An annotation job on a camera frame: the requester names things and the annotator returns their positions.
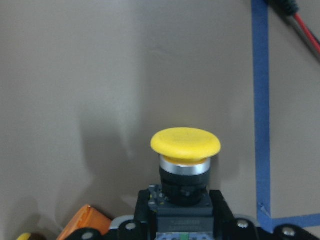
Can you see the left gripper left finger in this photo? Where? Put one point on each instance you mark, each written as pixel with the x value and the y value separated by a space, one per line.
pixel 145 214

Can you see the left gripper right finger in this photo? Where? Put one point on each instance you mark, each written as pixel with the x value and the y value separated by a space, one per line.
pixel 223 216

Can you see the plain orange bottle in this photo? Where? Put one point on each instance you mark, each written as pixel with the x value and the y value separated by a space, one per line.
pixel 86 217

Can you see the yellow mushroom push button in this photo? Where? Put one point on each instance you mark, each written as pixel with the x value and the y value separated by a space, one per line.
pixel 181 204

